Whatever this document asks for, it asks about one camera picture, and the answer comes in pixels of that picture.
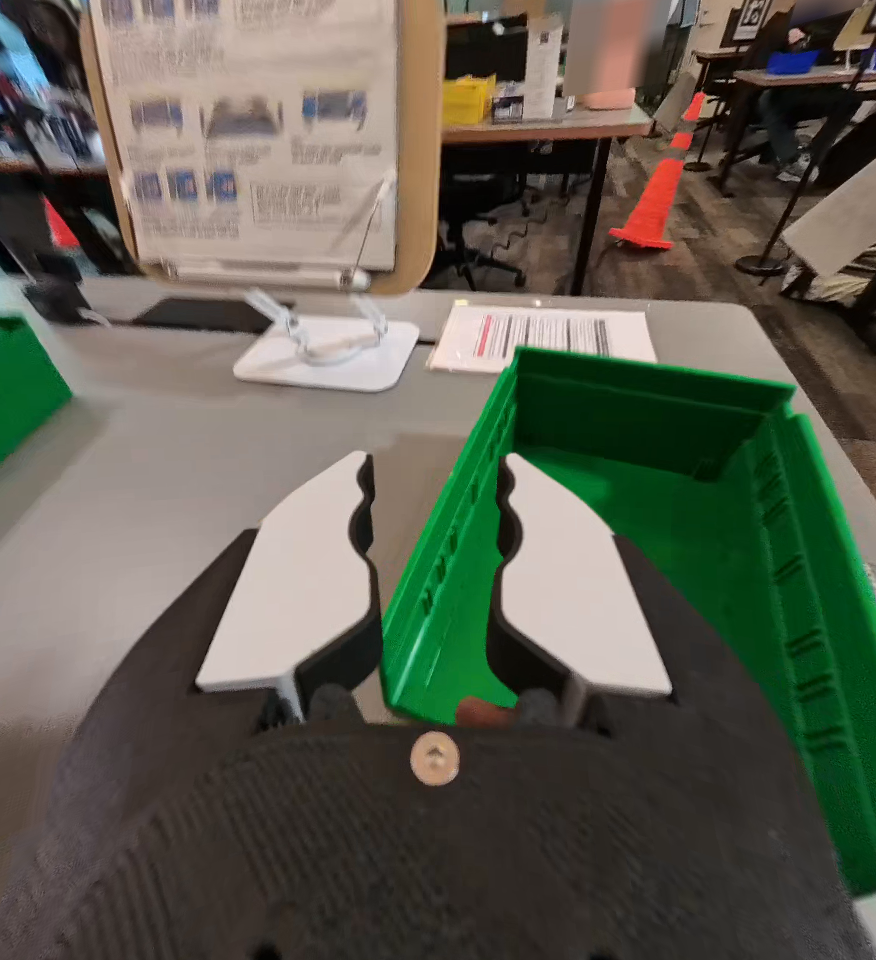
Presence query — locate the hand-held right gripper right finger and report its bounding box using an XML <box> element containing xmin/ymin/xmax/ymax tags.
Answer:
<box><xmin>486</xmin><ymin>453</ymin><xmax>673</xmax><ymax>725</ymax></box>

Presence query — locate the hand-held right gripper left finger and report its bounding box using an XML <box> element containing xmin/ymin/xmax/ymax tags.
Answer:
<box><xmin>195</xmin><ymin>451</ymin><xmax>384</xmax><ymax>723</ymax></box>

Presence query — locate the green plastic bin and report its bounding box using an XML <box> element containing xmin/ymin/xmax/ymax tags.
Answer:
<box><xmin>0</xmin><ymin>315</ymin><xmax>73</xmax><ymax>502</ymax></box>
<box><xmin>378</xmin><ymin>346</ymin><xmax>876</xmax><ymax>897</ymax></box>

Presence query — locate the grey desk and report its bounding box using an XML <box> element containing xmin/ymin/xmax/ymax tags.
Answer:
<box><xmin>0</xmin><ymin>273</ymin><xmax>876</xmax><ymax>960</ymax></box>

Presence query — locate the black desk strip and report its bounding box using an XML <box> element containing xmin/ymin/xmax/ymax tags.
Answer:
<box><xmin>132</xmin><ymin>297</ymin><xmax>296</xmax><ymax>335</ymax></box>

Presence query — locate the wood-edged desk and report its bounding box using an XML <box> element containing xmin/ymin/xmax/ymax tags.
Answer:
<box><xmin>441</xmin><ymin>105</ymin><xmax>656</xmax><ymax>295</ymax></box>
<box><xmin>696</xmin><ymin>63</ymin><xmax>876</xmax><ymax>196</ymax></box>

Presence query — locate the person's right hand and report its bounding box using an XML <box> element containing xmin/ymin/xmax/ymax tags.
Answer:
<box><xmin>456</xmin><ymin>697</ymin><xmax>518</xmax><ymax>729</ymax></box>

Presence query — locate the white document stand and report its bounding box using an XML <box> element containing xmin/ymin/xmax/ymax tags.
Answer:
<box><xmin>78</xmin><ymin>0</ymin><xmax>446</xmax><ymax>393</ymax></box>

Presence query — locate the laminated paper sheet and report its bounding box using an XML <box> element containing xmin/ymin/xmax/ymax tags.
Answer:
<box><xmin>426</xmin><ymin>303</ymin><xmax>658</xmax><ymax>374</ymax></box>

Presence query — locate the black office chair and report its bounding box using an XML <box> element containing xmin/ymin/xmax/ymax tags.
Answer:
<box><xmin>438</xmin><ymin>213</ymin><xmax>529</xmax><ymax>292</ymax></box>

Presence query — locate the black power adapter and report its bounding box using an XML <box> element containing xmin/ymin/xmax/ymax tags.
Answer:
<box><xmin>24</xmin><ymin>273</ymin><xmax>94</xmax><ymax>325</ymax></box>

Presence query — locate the orange traffic cone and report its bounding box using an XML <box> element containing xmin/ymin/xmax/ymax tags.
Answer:
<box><xmin>44</xmin><ymin>198</ymin><xmax>80</xmax><ymax>250</ymax></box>
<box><xmin>609</xmin><ymin>91</ymin><xmax>707</xmax><ymax>251</ymax></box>

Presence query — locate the grey board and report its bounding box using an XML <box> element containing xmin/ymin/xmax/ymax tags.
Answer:
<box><xmin>781</xmin><ymin>138</ymin><xmax>876</xmax><ymax>279</ymax></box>

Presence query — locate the instruction sheet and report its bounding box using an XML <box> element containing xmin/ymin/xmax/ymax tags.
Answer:
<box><xmin>89</xmin><ymin>0</ymin><xmax>400</xmax><ymax>273</ymax></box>

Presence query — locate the yellow plastic bin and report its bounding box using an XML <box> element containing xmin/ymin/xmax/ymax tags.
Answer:
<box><xmin>441</xmin><ymin>73</ymin><xmax>497</xmax><ymax>126</ymax></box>

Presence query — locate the white carton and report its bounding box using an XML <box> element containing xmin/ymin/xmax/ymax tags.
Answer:
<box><xmin>492</xmin><ymin>15</ymin><xmax>565</xmax><ymax>123</ymax></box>

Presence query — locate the black stanchion post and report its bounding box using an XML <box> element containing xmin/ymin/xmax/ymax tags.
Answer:
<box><xmin>735</xmin><ymin>150</ymin><xmax>810</xmax><ymax>277</ymax></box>

